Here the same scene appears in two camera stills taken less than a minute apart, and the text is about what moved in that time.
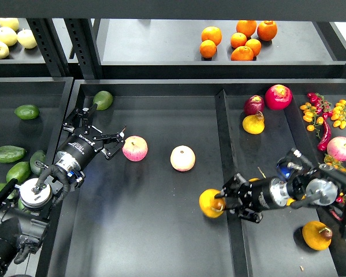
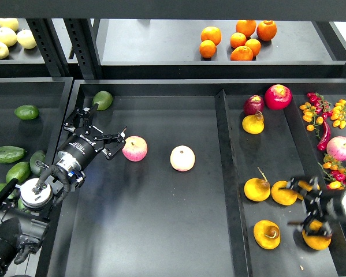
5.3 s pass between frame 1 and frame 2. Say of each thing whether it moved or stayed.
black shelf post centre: stayed
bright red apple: stayed
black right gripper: moved
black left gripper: stayed
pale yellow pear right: stayed
